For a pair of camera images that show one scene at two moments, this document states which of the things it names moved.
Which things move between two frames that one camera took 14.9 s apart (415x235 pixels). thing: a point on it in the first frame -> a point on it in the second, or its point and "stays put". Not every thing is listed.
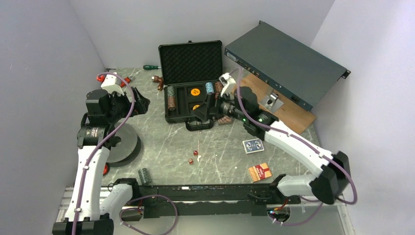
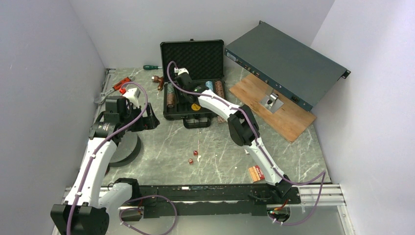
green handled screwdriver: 150,67 stays put
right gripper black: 202,112 -> 185,100
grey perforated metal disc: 128,149 stays put
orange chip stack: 225,119 stays put
